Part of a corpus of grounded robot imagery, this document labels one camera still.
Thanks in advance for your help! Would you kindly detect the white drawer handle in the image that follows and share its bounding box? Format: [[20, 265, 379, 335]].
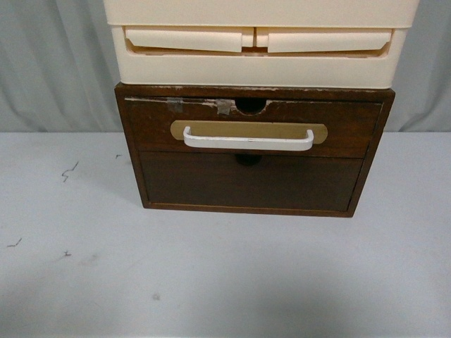
[[183, 126, 314, 151]]

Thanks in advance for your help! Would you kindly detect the brown wooden drawer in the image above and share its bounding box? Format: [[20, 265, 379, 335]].
[[125, 97, 383, 158], [140, 151, 362, 214]]

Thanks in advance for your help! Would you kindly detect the right grey tape piece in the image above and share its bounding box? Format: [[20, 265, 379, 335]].
[[215, 99, 232, 115]]

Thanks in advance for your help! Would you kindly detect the grey tape piece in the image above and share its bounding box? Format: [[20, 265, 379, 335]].
[[215, 99, 232, 115], [166, 97, 183, 113]]

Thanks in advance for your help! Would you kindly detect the dark brown wooden cabinet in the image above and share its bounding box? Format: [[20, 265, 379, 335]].
[[115, 84, 395, 217]]

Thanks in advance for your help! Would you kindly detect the left grey tape piece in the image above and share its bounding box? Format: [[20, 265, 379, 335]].
[[166, 97, 183, 113]]

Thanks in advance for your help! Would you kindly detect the left cream plastic flap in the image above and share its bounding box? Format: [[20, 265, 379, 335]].
[[125, 28, 253, 52]]

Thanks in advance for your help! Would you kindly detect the cream plastic flap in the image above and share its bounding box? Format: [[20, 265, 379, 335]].
[[256, 27, 392, 54], [125, 28, 253, 52]]

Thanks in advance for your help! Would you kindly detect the cream plastic storage box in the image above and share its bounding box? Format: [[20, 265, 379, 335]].
[[104, 1, 419, 89]]

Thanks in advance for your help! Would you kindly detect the right cream plastic flap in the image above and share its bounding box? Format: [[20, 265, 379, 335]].
[[256, 27, 392, 54]]

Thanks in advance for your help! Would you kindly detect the white background curtain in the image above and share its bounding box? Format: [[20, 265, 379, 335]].
[[1, 1, 450, 132]]

